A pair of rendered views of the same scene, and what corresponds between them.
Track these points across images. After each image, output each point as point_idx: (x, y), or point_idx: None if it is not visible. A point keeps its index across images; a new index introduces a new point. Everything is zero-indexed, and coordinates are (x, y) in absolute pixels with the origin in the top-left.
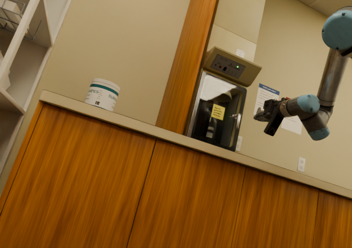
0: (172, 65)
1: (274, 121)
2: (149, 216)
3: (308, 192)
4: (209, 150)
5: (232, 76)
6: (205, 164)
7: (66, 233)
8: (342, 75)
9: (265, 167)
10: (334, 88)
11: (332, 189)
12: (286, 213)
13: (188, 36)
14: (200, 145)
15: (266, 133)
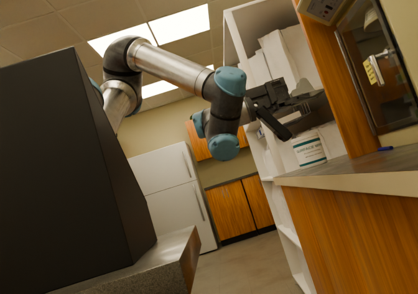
0: None
1: (267, 126)
2: (328, 263)
3: (402, 207)
4: (302, 184)
5: (342, 0)
6: (317, 199)
7: (318, 274)
8: (162, 76)
9: (326, 184)
10: (179, 87)
11: (412, 186)
12: (397, 265)
13: None
14: (298, 181)
15: (283, 142)
